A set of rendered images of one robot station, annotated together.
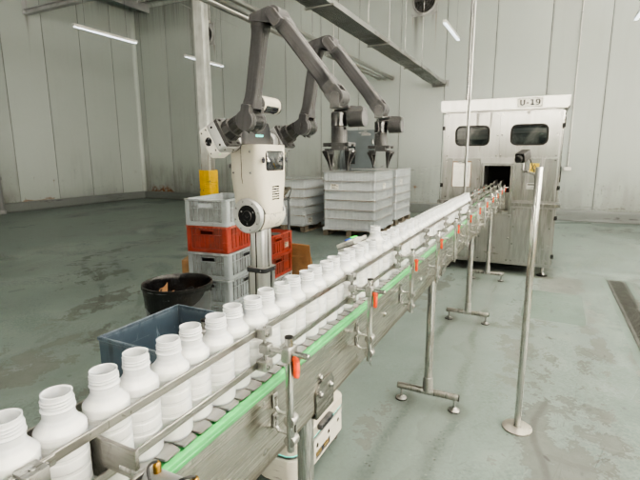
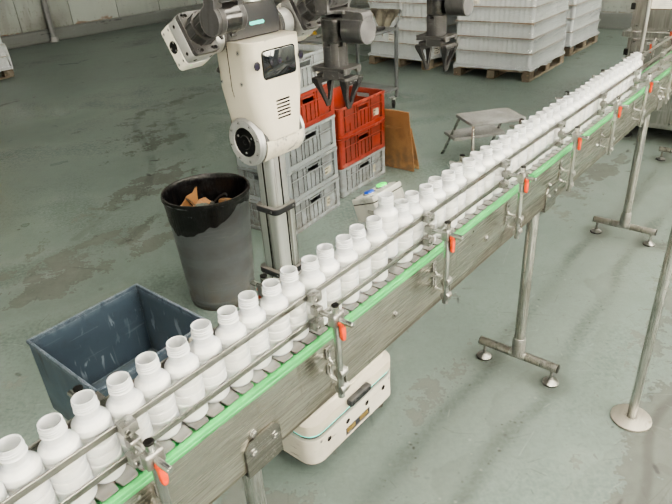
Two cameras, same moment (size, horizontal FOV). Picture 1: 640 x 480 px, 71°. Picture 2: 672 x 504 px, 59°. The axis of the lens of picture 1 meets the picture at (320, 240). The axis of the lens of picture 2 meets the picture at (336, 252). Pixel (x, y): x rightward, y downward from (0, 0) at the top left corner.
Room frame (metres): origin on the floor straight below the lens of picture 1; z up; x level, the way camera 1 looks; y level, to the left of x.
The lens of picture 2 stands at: (0.24, -0.40, 1.78)
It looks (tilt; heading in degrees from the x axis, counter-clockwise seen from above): 29 degrees down; 15
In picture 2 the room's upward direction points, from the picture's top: 4 degrees counter-clockwise
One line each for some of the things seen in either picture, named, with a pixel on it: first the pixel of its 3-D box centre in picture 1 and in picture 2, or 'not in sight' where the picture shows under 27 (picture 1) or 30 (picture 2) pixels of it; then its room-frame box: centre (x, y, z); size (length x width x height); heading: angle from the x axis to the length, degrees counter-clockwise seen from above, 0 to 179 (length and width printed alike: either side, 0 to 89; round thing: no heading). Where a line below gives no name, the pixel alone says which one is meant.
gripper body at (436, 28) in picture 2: (380, 141); (436, 27); (2.04, -0.27, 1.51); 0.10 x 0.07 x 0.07; 63
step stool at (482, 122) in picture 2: not in sight; (482, 136); (5.04, -0.44, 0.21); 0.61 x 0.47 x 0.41; 27
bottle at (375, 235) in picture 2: (370, 263); (375, 248); (1.50, -0.17, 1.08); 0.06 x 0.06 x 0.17
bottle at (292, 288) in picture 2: (333, 285); (292, 302); (1.24, -0.04, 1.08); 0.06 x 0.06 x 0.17
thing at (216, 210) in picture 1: (225, 209); (279, 71); (3.87, 0.83, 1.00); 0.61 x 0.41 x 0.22; 161
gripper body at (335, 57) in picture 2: (339, 137); (335, 57); (1.63, -0.07, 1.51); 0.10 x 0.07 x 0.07; 64
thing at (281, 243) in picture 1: (262, 243); (341, 111); (4.54, 0.60, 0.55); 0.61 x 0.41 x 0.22; 156
